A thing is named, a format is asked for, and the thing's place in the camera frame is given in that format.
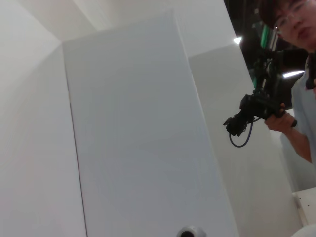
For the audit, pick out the person's hand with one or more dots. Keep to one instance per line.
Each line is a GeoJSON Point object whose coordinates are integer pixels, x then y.
{"type": "Point", "coordinates": [279, 122]}

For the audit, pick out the person's forearm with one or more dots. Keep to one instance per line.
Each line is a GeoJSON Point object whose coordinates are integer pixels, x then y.
{"type": "Point", "coordinates": [298, 143]}

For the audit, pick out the person in white shirt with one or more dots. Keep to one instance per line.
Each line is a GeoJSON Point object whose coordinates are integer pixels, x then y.
{"type": "Point", "coordinates": [302, 111]}

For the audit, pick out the bright strip light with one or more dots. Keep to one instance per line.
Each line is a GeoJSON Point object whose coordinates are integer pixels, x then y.
{"type": "Point", "coordinates": [293, 74]}

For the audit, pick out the green background fixture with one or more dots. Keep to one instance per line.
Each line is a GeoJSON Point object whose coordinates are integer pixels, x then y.
{"type": "Point", "coordinates": [266, 37]}

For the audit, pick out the bright round lamp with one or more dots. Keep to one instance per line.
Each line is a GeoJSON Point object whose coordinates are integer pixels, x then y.
{"type": "Point", "coordinates": [237, 40]}

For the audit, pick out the person's clear eyeglasses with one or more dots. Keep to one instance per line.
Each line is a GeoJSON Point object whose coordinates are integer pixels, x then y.
{"type": "Point", "coordinates": [284, 22]}

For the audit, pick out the grey round knob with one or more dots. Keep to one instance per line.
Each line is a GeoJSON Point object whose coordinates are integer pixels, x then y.
{"type": "Point", "coordinates": [191, 232]}

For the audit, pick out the white partition board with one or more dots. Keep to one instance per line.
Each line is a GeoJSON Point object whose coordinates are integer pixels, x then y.
{"type": "Point", "coordinates": [138, 135]}

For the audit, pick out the white perforated bracket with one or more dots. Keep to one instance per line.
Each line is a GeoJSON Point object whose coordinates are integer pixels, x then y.
{"type": "Point", "coordinates": [306, 212]}

